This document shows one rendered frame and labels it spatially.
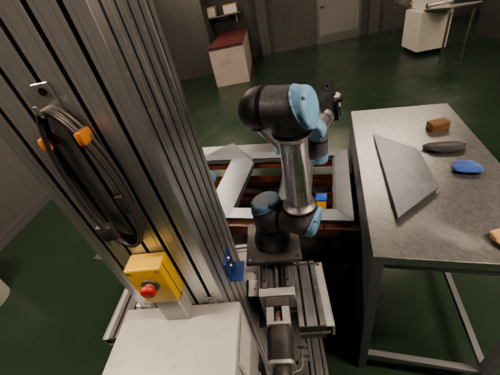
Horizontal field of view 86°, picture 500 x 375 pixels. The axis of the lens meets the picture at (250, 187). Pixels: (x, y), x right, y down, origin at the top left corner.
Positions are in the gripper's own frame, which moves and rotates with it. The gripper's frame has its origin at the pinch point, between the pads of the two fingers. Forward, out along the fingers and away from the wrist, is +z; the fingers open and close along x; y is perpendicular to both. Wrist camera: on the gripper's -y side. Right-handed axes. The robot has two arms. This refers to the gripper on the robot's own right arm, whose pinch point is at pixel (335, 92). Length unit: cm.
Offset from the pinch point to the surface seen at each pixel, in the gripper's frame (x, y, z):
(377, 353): 17, 130, -49
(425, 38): 27, 115, 612
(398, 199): 26, 42, -22
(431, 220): 38, 46, -29
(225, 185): -81, 50, -7
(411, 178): 30, 43, -5
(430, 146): 37, 44, 24
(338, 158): -16, 59, 40
